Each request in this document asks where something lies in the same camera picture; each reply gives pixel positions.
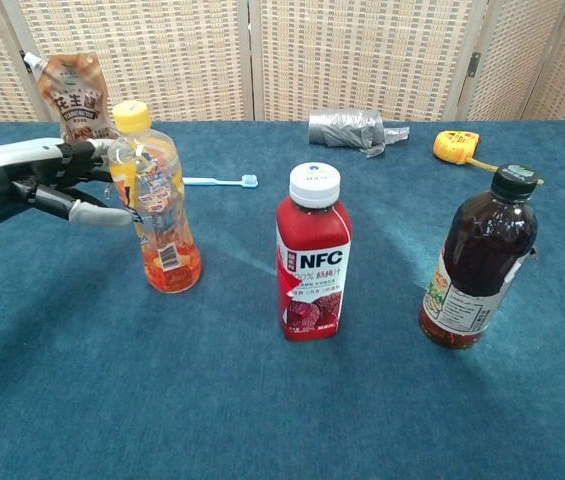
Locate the red juice bottle white cap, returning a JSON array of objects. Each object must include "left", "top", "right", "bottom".
[{"left": 275, "top": 162, "right": 353, "bottom": 343}]

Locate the yellow tape measure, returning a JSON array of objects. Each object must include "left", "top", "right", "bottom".
[{"left": 432, "top": 129, "right": 546, "bottom": 186}]

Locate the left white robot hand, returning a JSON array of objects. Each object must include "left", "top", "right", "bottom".
[{"left": 0, "top": 137, "right": 133, "bottom": 232}]

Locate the light blue toothbrush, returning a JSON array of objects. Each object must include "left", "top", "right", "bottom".
[{"left": 181, "top": 173, "right": 260, "bottom": 190}]

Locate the grey trash bag roll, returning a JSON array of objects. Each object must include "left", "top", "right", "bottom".
[{"left": 308, "top": 106, "right": 411, "bottom": 159}]

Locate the orange drink bottle yellow cap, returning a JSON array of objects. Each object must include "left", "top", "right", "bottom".
[{"left": 106, "top": 99, "right": 203, "bottom": 295}]

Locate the blue felt table cover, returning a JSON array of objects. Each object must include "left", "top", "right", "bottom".
[{"left": 0, "top": 119, "right": 565, "bottom": 480}]

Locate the brown spouted food pouch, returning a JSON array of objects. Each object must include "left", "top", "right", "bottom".
[{"left": 22, "top": 51, "right": 122, "bottom": 146}]

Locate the dark brown bottle black cap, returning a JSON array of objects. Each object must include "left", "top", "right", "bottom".
[{"left": 419, "top": 163, "right": 540, "bottom": 350}]

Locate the woven folding screen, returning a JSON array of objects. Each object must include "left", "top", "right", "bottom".
[{"left": 0, "top": 0, "right": 565, "bottom": 126}]

